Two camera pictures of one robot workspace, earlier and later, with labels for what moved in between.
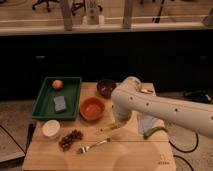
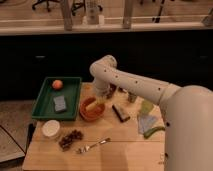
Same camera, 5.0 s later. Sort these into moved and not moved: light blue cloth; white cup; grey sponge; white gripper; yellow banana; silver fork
Moved: white gripper; yellow banana
Not moved: light blue cloth; white cup; silver fork; grey sponge
